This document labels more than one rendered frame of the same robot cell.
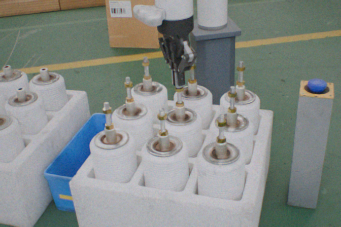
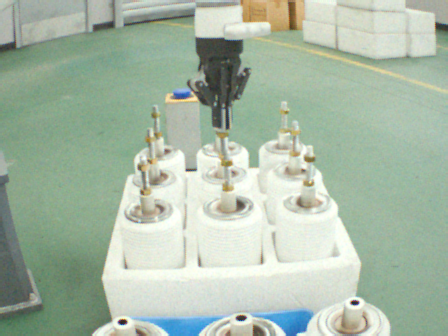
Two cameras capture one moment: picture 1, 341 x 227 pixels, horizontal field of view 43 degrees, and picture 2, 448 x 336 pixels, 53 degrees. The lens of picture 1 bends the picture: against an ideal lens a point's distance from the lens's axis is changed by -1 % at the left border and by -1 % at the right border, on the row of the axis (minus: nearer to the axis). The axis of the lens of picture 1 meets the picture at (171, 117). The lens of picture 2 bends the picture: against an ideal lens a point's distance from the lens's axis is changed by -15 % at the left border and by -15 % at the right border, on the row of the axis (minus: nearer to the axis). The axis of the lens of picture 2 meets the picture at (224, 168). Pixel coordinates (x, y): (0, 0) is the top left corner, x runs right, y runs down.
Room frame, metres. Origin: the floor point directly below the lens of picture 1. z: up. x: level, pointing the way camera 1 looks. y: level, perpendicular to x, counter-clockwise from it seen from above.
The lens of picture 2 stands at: (1.13, 0.73, 0.60)
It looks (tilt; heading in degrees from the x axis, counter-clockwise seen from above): 23 degrees down; 250
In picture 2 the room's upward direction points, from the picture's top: 2 degrees counter-clockwise
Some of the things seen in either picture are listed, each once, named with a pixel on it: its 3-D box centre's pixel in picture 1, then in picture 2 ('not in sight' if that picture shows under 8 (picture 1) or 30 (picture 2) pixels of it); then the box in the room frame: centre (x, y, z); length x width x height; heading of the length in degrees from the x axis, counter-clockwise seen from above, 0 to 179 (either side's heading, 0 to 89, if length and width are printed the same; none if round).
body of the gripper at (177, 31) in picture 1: (175, 33); (219, 58); (0.85, -0.02, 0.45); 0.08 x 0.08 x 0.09
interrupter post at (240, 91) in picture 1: (240, 92); (158, 147); (0.93, -0.17, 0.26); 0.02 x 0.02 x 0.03
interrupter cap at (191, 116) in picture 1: (180, 116); (224, 175); (0.85, -0.02, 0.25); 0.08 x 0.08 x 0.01
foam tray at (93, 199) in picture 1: (182, 173); (227, 256); (0.85, -0.02, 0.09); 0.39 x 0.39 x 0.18; 71
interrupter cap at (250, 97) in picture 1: (240, 97); (158, 153); (0.93, -0.17, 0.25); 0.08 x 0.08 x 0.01
